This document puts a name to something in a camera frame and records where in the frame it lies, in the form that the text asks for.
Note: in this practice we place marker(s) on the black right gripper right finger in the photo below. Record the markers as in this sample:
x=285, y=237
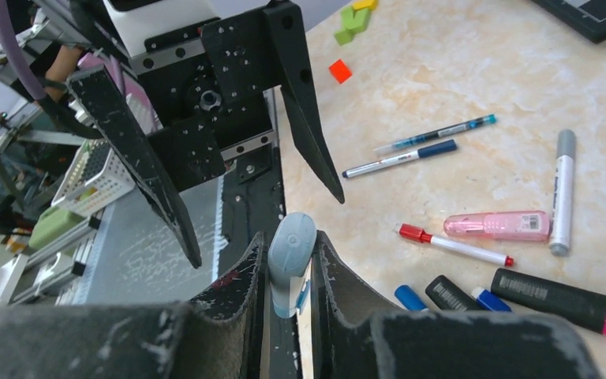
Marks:
x=358, y=333

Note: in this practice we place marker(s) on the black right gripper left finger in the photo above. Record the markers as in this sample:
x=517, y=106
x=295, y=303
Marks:
x=216, y=334

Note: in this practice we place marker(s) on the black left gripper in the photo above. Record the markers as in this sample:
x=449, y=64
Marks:
x=206, y=83

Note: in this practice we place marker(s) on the light blue correction tape pen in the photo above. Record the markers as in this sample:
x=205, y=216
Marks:
x=288, y=259

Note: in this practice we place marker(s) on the dark blue capped pen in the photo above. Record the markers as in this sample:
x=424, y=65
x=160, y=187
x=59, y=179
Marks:
x=421, y=153

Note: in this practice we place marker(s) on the pink correction tape pen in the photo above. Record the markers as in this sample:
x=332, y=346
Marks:
x=516, y=226

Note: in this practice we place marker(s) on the teal gel pen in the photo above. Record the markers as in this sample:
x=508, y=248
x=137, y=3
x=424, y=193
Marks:
x=447, y=131

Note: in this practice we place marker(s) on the blue capped white marker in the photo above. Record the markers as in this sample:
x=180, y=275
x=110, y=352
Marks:
x=409, y=298

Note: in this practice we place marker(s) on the orange capped black highlighter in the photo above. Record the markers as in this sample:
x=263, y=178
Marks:
x=448, y=296

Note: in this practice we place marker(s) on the red capped white marker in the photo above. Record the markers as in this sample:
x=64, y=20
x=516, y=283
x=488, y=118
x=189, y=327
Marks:
x=417, y=234

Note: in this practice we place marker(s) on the small blue capped marker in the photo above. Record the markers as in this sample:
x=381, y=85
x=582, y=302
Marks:
x=487, y=300

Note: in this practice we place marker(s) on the small orange block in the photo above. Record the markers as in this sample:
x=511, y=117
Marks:
x=340, y=71

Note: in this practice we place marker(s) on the white plastic basket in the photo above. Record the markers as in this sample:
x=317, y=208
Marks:
x=95, y=179

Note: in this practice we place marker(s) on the green yellow block stack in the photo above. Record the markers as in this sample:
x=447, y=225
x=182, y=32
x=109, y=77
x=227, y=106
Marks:
x=354, y=19

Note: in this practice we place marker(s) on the pink capped black highlighter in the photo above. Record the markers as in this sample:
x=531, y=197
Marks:
x=586, y=309

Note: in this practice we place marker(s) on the grey capped white marker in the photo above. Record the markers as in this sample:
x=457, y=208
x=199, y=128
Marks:
x=562, y=211

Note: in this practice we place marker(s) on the black white checkerboard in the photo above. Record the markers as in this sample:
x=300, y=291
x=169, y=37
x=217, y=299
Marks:
x=587, y=18

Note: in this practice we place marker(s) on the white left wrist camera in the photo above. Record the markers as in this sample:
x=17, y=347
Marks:
x=137, y=21

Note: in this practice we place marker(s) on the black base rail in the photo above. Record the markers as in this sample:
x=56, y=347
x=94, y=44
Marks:
x=251, y=199

